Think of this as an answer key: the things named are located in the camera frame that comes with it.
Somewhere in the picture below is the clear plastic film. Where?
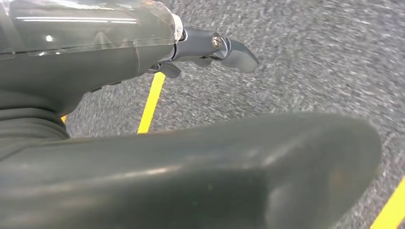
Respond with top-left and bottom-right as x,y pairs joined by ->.
0,0 -> 184,58

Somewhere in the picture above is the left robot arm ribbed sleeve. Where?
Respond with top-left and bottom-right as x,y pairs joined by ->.
0,90 -> 70,159

